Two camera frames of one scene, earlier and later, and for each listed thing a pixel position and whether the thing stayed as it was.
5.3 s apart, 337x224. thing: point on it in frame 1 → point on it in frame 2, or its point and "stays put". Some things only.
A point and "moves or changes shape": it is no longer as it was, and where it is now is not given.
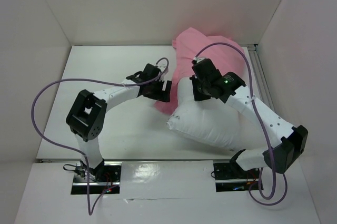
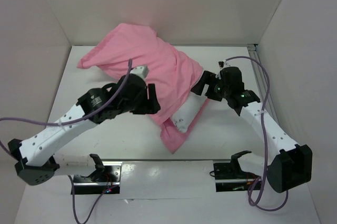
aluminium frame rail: [261, 83] stays put
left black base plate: [105, 176] stays put
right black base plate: [229, 177] stays put
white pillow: [213, 120] moves or changes shape
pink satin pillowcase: [185, 48] → [173, 71]
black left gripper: [165, 96] → [152, 106]
